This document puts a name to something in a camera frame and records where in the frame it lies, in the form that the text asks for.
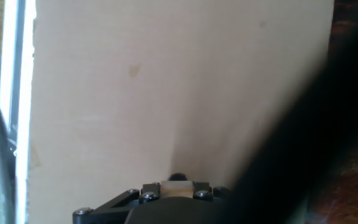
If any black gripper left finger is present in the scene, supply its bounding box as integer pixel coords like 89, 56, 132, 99
72, 182, 162, 224

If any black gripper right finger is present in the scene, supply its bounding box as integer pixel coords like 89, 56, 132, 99
193, 182, 230, 201

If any small wooden cube block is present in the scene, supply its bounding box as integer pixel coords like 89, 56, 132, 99
160, 180, 195, 198

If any brown cardboard sheet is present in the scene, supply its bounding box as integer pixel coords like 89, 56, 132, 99
26, 0, 335, 224

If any dark red wooden board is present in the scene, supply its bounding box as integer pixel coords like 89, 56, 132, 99
306, 0, 358, 224

